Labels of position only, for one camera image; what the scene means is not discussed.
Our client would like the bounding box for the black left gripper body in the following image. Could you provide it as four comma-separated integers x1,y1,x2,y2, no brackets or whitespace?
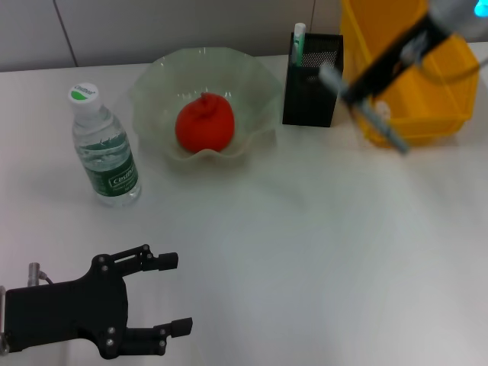
4,253,130,360

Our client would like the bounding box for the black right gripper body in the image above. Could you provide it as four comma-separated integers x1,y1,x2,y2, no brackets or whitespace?
361,10,461,91

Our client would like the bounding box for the grey marker pen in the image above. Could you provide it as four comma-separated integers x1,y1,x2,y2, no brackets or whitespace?
318,65,412,154

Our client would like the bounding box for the green utility knife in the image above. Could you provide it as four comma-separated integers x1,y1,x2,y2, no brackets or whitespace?
291,21,308,68

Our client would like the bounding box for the clear green-label water bottle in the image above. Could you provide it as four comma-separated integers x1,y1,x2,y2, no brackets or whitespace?
68,82,143,209

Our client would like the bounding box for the red soft tomato toy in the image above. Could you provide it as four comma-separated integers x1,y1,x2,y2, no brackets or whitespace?
175,91,236,154

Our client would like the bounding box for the black mesh pen holder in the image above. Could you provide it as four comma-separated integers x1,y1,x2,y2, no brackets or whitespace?
282,32,345,128

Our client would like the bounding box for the green glass fruit plate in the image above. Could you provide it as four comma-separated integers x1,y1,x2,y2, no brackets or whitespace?
131,46,284,172

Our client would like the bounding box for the silver left wrist socket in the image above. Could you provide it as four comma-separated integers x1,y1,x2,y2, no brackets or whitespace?
27,262,43,286

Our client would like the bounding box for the yellow plastic bin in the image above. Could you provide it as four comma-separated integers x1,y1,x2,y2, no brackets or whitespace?
339,0,480,148

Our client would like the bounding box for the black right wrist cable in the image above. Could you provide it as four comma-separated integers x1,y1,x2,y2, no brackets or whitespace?
417,56,488,84

